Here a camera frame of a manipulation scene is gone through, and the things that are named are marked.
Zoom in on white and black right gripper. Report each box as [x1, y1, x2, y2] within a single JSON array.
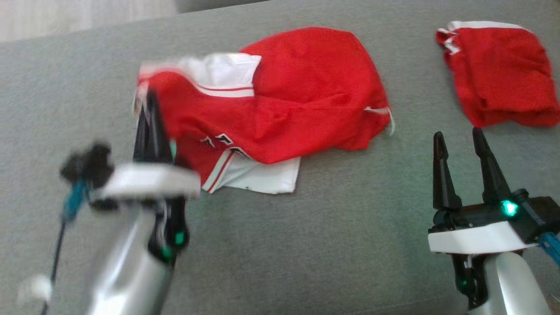
[[427, 126, 539, 309]]

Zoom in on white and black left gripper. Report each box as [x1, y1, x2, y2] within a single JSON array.
[[89, 90, 202, 266]]

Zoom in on red shorts with white trim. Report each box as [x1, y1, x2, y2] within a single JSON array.
[[435, 21, 560, 128]]

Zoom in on red jersey with white panels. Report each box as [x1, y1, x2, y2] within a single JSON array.
[[133, 26, 396, 195]]

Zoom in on grey sofa seat cushion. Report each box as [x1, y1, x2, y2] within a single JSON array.
[[175, 0, 280, 14]]

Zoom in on black cable with blue connector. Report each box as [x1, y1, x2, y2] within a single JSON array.
[[40, 180, 89, 315], [537, 232, 560, 267]]

